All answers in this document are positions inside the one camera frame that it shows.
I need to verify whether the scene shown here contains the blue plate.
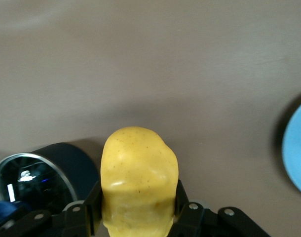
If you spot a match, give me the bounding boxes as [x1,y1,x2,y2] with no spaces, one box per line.
[282,97,301,198]

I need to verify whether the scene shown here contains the black pot with blue handle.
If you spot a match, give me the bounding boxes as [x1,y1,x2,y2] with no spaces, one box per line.
[0,142,100,215]

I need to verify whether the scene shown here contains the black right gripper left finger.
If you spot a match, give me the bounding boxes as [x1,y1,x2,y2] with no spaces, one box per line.
[61,179,103,237]

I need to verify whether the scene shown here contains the brown table cover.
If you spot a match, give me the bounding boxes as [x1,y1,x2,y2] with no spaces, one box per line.
[0,0,301,237]

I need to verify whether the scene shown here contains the yellow potato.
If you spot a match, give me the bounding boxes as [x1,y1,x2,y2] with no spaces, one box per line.
[100,126,179,237]

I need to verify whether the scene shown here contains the glass lid with blue knob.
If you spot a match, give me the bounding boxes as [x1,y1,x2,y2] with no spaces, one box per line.
[0,153,78,223]

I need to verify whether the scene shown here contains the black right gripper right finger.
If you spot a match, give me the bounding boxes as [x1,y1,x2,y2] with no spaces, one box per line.
[173,179,209,237]

